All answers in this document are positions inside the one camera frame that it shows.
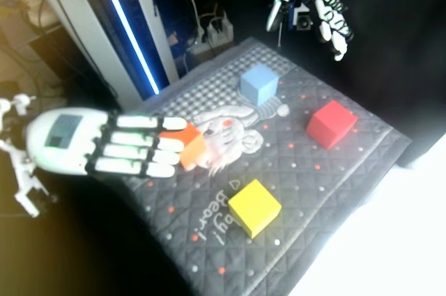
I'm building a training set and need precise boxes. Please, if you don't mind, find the light blue cube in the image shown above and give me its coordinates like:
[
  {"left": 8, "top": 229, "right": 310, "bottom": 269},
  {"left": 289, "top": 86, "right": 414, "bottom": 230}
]
[{"left": 239, "top": 65, "right": 279, "bottom": 107}]

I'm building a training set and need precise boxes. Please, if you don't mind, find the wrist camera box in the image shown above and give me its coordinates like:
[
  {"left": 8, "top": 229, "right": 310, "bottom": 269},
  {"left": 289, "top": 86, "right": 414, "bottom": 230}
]
[{"left": 294, "top": 8, "right": 314, "bottom": 31}]

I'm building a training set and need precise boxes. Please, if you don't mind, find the yellow cube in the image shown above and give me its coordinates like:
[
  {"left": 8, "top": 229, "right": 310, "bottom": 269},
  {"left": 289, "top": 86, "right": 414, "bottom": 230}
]
[{"left": 227, "top": 178, "right": 282, "bottom": 240}]

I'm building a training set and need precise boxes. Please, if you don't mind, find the white tower with blue light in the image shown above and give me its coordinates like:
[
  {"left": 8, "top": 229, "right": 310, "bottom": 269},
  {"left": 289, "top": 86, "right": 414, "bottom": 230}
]
[{"left": 26, "top": 0, "right": 180, "bottom": 111}]

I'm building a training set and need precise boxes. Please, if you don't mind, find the red cube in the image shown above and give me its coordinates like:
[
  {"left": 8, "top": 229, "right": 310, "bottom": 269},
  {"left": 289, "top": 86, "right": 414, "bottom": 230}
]
[{"left": 306, "top": 100, "right": 359, "bottom": 150}]

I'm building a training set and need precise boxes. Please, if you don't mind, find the grey quilt with bear print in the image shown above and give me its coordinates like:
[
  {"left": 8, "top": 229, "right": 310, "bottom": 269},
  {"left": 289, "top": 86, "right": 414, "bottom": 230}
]
[{"left": 118, "top": 36, "right": 413, "bottom": 296}]

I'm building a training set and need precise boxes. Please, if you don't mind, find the orange cube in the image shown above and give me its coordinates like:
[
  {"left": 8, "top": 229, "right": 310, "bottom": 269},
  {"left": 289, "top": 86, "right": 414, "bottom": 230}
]
[{"left": 158, "top": 122, "right": 207, "bottom": 171}]

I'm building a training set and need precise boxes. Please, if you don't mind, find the white power strip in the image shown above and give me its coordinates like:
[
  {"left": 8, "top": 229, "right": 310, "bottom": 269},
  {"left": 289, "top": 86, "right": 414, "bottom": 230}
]
[{"left": 187, "top": 10, "right": 234, "bottom": 55}]

